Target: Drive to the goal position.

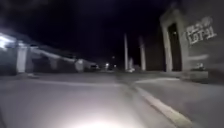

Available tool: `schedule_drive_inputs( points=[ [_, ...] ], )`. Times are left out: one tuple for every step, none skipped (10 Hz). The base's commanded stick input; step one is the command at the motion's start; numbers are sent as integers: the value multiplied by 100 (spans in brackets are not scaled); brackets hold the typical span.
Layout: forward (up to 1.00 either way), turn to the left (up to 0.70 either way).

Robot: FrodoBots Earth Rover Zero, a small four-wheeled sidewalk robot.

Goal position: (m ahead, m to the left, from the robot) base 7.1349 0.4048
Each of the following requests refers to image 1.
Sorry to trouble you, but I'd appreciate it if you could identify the vehicle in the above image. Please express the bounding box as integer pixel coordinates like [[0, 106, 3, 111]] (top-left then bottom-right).
[[89, 64, 101, 72]]

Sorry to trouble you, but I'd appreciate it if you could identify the pale structure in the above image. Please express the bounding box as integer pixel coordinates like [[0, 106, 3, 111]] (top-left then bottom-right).
[[127, 57, 136, 73]]

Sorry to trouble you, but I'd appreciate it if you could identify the grey asphalt road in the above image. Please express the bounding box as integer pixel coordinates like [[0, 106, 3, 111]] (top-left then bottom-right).
[[0, 72, 178, 128]]

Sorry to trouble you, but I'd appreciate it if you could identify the pale concrete kerb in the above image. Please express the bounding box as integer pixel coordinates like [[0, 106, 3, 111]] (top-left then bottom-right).
[[114, 75, 195, 128]]

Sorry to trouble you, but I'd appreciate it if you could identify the dark building with white lettering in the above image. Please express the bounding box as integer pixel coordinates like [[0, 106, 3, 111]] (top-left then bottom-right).
[[158, 0, 224, 82]]

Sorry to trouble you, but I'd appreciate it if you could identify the grey concrete pavement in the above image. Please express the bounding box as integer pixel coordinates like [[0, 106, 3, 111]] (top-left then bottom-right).
[[133, 76, 224, 128]]

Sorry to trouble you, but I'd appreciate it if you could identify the low pale building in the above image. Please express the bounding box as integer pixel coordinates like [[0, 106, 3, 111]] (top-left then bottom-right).
[[0, 30, 98, 76]]

